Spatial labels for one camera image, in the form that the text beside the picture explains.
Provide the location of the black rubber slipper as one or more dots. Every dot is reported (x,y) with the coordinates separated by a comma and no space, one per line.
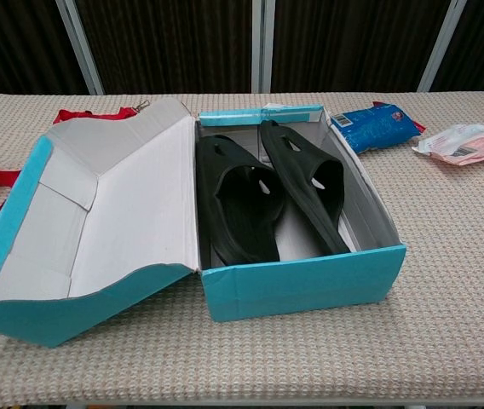
(242,213)
(293,170)

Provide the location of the beige woven table cloth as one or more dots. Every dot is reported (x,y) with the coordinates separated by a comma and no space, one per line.
(267,366)

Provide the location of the pink white plastic packet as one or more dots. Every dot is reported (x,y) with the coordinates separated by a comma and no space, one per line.
(468,147)

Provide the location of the teal white cardboard shoe box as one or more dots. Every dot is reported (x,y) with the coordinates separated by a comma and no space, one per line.
(131,204)

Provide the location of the grey metal partition post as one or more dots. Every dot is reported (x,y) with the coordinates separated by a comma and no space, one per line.
(442,47)
(80,47)
(263,42)

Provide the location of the blue snack packet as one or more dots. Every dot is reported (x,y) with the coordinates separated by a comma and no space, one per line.
(374,128)

